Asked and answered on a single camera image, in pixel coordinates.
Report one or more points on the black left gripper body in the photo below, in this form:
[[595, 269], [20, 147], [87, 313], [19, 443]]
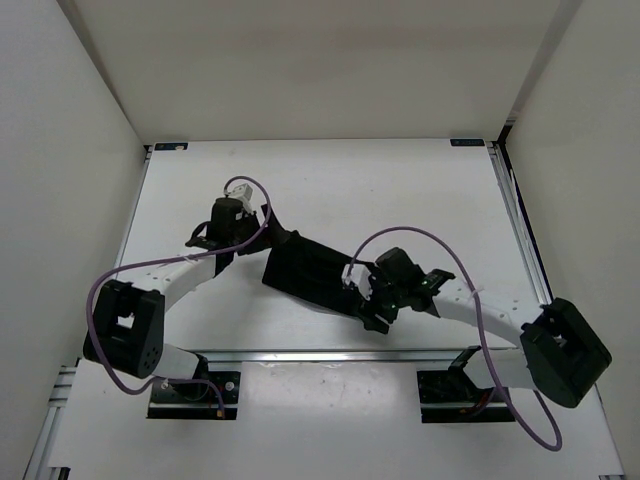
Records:
[[249, 226]]

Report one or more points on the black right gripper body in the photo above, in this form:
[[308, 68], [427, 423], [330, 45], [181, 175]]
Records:
[[387, 297]]

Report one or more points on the black skirt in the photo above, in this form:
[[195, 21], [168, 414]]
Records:
[[312, 272]]

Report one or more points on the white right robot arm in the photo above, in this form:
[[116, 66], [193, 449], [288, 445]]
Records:
[[564, 378]]

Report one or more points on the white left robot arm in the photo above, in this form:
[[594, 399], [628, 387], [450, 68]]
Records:
[[126, 320]]

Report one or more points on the blue label left corner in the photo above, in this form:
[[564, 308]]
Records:
[[171, 146]]

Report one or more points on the blue label corner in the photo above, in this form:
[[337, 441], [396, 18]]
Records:
[[171, 146], [467, 142]]

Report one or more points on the blue label right corner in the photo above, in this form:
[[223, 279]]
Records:
[[467, 142]]

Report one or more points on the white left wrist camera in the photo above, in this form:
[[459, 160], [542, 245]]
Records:
[[242, 193]]

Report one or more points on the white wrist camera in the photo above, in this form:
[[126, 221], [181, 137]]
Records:
[[242, 193], [357, 278]]

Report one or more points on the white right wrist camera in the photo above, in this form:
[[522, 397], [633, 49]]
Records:
[[357, 278]]

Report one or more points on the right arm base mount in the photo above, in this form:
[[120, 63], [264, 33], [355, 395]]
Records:
[[449, 397]]

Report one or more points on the aluminium table edge rail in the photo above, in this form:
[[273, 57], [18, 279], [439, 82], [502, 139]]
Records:
[[331, 356]]

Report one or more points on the aluminium right side rail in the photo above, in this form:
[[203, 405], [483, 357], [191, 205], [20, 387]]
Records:
[[525, 240]]

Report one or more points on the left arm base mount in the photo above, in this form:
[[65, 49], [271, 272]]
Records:
[[171, 401]]

